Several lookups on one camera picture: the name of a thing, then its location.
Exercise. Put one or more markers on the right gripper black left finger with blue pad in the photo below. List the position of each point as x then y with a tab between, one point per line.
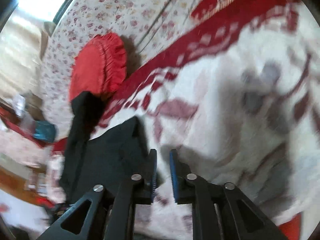
100	214

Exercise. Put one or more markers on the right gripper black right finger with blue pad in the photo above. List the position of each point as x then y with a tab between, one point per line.
219	211

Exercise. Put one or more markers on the black pants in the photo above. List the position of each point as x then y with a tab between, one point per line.
106	160

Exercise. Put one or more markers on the teal blue paper bag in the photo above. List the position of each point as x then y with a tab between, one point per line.
45	131

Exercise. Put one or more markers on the red and white fleece blanket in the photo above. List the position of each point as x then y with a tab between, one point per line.
238	97

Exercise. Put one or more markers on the red round ruffled cushion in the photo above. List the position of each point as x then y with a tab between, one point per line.
100	67

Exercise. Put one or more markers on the floral white quilt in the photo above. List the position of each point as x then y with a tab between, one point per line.
146	27

